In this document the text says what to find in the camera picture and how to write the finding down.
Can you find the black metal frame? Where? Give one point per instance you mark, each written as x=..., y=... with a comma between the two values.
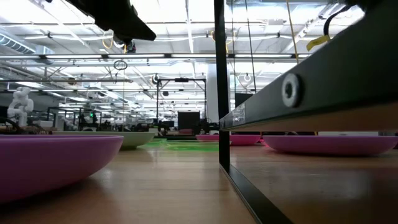
x=222, y=93

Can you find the white robot figure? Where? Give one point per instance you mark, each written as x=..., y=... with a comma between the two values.
x=20, y=105

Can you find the black background screen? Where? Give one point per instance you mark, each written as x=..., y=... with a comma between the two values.
x=188, y=120

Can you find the dark background workstation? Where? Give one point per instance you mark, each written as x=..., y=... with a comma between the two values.
x=93, y=119

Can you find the small translucent green plate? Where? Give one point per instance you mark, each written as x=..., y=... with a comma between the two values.
x=186, y=147

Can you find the grey ventilation duct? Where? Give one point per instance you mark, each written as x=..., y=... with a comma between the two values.
x=12, y=43

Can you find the dark background panel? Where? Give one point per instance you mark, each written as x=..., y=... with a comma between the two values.
x=243, y=99

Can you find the silver shelf bolt washer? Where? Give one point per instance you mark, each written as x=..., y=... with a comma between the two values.
x=290, y=81

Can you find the large pink plastic plate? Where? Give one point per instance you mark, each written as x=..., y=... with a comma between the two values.
x=329, y=144
x=242, y=140

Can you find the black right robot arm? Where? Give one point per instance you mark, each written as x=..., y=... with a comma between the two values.
x=363, y=2

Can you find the black ceiling-hung device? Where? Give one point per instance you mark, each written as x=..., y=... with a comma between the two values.
x=130, y=46

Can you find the large mint green plate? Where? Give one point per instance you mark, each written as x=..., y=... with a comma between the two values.
x=133, y=140

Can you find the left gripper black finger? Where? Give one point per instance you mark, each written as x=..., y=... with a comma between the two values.
x=133, y=28

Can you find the large purple plastic plate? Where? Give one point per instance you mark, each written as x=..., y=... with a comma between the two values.
x=46, y=161

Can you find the white shelf label sticker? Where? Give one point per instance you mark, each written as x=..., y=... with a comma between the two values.
x=238, y=114

